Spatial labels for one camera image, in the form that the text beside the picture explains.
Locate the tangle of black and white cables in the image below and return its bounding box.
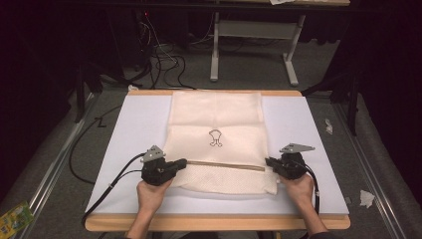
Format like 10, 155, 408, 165
133, 11, 215, 91

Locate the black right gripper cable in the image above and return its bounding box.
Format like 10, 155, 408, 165
300, 162, 321, 216

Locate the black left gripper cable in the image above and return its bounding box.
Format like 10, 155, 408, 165
81, 152, 147, 228

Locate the white metal table frame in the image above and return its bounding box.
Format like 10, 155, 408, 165
209, 0, 351, 88

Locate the black metal stand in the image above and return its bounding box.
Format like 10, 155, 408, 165
73, 61, 105, 124
301, 68, 362, 137

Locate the person's right hand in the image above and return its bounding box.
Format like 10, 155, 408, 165
279, 173, 316, 211

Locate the white table sheet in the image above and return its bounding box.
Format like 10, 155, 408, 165
85, 94, 350, 216

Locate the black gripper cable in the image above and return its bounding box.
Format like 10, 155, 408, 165
300, 162, 321, 216
81, 152, 147, 228

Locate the crumpled white paper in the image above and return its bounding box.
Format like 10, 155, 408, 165
358, 189, 376, 209

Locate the metal floor rail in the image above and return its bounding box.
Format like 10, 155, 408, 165
332, 102, 401, 239
18, 93, 101, 239

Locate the wooden table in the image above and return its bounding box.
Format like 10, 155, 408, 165
84, 88, 351, 233

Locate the cream mesh laundry bag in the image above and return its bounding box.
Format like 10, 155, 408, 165
162, 91, 280, 196

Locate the person's left hand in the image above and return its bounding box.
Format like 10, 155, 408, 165
136, 178, 174, 214

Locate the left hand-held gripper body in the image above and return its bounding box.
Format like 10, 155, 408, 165
140, 144, 174, 187

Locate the green printed packet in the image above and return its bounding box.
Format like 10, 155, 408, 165
0, 200, 35, 239

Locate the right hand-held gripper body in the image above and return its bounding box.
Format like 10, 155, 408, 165
276, 142, 316, 181

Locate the black floor cable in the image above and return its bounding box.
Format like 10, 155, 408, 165
68, 105, 123, 185

